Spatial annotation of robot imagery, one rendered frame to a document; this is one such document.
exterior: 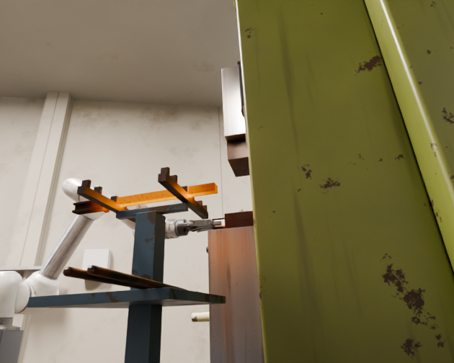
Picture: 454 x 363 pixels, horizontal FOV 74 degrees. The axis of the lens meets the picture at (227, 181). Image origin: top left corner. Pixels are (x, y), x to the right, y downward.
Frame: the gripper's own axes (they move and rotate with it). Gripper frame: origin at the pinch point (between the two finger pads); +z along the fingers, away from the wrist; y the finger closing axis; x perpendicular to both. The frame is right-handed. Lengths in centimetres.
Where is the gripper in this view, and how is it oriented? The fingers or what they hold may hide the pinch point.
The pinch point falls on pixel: (222, 223)
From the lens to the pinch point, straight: 135.9
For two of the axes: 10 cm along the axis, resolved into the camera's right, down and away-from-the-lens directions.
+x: -0.4, -9.2, 4.0
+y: -2.1, -3.8, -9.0
